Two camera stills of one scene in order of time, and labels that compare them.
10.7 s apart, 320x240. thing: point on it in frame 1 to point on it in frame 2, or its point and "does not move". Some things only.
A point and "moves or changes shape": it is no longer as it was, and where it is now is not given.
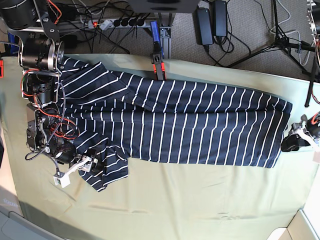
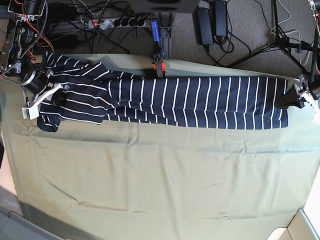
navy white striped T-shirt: (116, 116) moves or changes shape
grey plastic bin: (14, 226) does not move
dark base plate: (163, 6) does not move
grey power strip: (117, 23) does not move
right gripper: (292, 142) to (291, 98)
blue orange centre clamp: (157, 56) does not move
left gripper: (87, 161) to (59, 97)
